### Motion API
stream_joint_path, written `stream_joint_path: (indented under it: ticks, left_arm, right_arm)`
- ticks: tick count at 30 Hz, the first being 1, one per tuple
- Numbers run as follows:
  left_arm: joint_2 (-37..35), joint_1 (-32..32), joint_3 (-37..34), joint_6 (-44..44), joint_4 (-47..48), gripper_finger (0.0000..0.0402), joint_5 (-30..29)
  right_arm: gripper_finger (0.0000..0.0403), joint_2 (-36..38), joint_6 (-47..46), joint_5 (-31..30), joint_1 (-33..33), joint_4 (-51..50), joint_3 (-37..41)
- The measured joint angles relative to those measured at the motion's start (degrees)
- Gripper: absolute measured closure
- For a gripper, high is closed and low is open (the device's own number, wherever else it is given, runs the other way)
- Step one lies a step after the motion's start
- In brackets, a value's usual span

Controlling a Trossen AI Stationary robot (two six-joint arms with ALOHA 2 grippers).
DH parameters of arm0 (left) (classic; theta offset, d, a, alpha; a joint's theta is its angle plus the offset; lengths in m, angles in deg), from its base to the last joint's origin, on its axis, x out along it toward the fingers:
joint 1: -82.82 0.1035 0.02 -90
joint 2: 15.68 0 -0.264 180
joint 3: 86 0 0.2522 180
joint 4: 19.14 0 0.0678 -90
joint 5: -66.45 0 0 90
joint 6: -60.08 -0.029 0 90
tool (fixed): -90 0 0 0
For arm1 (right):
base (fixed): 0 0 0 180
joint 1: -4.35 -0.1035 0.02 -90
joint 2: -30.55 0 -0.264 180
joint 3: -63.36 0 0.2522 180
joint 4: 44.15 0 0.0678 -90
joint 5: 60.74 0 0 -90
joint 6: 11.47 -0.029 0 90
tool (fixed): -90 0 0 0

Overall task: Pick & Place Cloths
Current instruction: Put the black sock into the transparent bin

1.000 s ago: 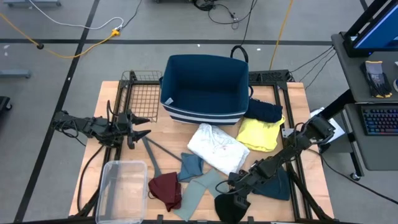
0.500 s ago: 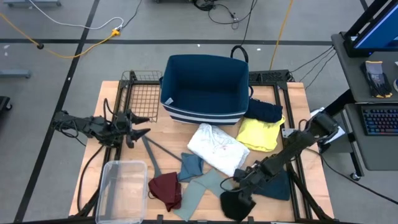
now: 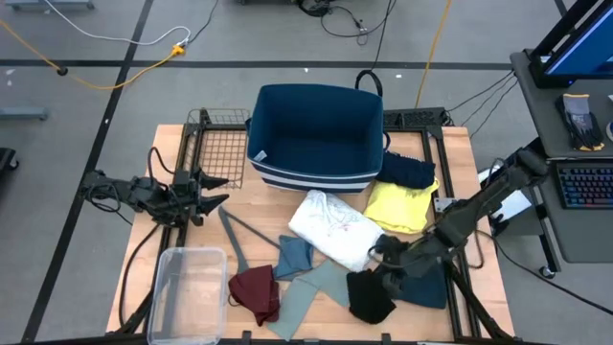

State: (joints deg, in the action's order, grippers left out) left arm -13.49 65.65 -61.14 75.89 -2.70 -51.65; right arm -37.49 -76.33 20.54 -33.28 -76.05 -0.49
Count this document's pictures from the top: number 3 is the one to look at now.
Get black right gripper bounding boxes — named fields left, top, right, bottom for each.
left=373, top=233, right=435, bottom=299

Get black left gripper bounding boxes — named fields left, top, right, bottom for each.
left=143, top=167, right=230, bottom=227

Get black cloth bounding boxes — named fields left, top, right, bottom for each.
left=345, top=269, right=397, bottom=325

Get yellow shirt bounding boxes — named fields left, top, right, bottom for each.
left=362, top=177, right=441, bottom=235

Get white shirt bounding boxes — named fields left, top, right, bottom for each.
left=287, top=189, right=387, bottom=273

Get grey-green long cloth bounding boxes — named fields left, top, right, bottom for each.
left=266, top=258, right=353, bottom=342

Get maroon underwear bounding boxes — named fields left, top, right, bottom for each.
left=227, top=264, right=282, bottom=327

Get dark navy knit cloth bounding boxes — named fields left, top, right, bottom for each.
left=375, top=150, right=437, bottom=191

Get grey clothes hanger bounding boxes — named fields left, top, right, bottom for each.
left=217, top=205, right=284, bottom=275

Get clear plastic bin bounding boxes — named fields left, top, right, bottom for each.
left=147, top=246, right=229, bottom=345

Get navy white striped fabric bin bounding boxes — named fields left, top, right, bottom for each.
left=245, top=83, right=392, bottom=195

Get white paper sheet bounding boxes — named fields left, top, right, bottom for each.
left=477, top=165, right=533, bottom=222

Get grey equipment cart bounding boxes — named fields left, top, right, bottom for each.
left=492, top=47, right=613, bottom=279

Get black caster wheel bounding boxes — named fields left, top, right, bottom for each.
left=0, top=147, right=20, bottom=172

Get backlit black keyboard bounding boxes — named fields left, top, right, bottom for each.
left=555, top=162, right=613, bottom=211

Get grey black work gloves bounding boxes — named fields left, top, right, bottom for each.
left=555, top=93, right=605, bottom=152

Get black computer monitor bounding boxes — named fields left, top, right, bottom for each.
left=529, top=0, right=613, bottom=90

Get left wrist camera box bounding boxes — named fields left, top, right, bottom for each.
left=171, top=168, right=192, bottom=189

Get wire mesh basket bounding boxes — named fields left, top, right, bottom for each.
left=184, top=107, right=251, bottom=190

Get yellow extension cable with plug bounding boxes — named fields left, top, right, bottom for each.
left=0, top=18, right=187, bottom=91

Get white floor cable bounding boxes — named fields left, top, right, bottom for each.
left=42, top=0, right=193, bottom=48

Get black aluminium table frame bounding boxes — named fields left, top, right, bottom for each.
left=114, top=107, right=516, bottom=345

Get thin black floor cable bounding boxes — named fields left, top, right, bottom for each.
left=189, top=0, right=220, bottom=45

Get long black floor cable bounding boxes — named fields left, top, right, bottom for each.
left=478, top=229, right=613, bottom=316

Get black looped cable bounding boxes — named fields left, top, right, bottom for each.
left=353, top=0, right=398, bottom=97

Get black cable to cart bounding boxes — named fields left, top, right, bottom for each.
left=444, top=69, right=517, bottom=114
left=469, top=79, right=519, bottom=140

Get black tangled floor cable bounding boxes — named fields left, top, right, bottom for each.
left=296, top=0, right=398, bottom=47

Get yellow hanging cable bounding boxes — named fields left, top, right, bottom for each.
left=414, top=0, right=454, bottom=109

